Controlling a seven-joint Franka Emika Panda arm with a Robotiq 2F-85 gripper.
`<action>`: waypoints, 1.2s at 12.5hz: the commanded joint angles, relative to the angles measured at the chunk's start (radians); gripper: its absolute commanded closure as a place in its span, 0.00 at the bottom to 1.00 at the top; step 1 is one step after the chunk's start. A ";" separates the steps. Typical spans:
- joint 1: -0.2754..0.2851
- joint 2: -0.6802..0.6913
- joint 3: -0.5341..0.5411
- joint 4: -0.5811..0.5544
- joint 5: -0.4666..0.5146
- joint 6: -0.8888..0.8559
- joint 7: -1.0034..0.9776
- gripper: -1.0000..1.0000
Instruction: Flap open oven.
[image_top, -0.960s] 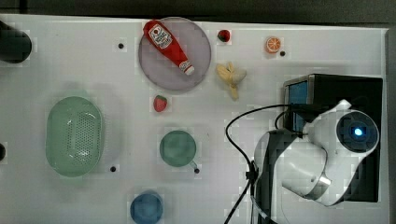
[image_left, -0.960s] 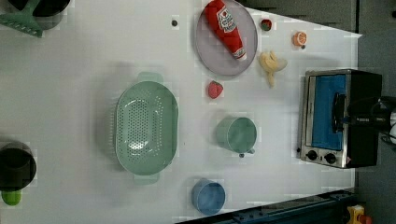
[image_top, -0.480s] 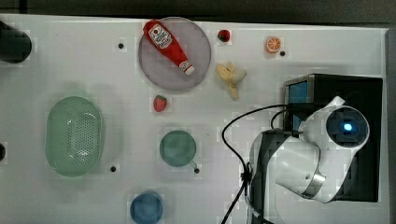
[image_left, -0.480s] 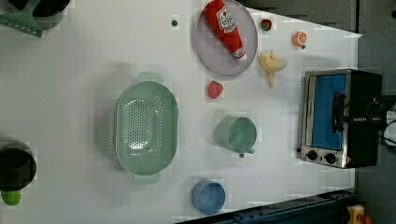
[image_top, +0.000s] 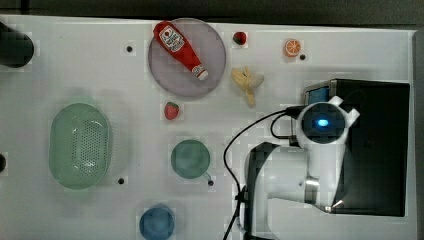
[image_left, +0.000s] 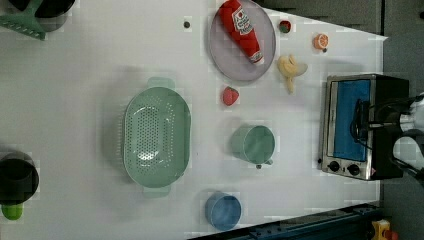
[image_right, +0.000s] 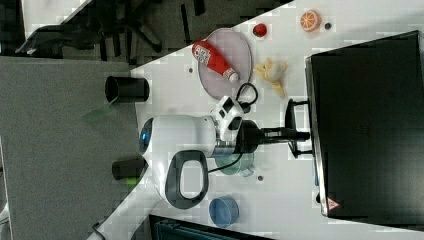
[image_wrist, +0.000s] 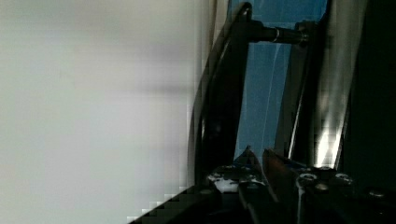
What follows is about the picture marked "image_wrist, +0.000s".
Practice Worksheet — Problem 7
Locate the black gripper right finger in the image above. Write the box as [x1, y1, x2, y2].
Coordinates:
[262, 149, 395, 224]

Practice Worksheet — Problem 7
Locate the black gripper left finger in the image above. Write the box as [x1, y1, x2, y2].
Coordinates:
[129, 148, 280, 224]

